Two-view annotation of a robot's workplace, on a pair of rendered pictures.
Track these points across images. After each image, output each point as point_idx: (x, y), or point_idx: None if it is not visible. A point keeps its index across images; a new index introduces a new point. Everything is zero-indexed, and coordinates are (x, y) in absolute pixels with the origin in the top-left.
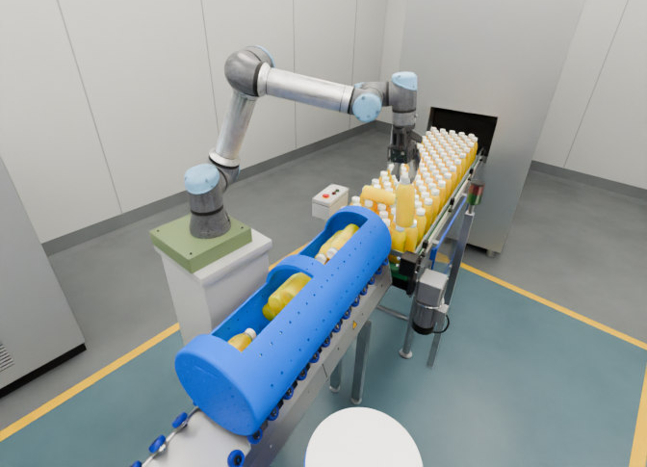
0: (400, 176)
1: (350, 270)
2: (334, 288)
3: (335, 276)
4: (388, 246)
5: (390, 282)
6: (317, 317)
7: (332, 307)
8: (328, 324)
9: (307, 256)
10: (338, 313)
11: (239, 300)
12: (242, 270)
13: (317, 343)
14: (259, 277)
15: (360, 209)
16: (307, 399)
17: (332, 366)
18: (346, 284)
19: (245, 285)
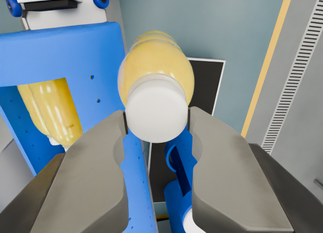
0: (128, 130)
1: (132, 175)
2: (138, 207)
3: (130, 205)
4: (121, 43)
5: None
6: (147, 229)
7: (147, 205)
8: (150, 203)
9: None
10: (148, 188)
11: (25, 175)
12: (1, 202)
13: (153, 213)
14: (10, 161)
15: (17, 61)
16: (146, 173)
17: (142, 143)
18: (140, 185)
19: (15, 178)
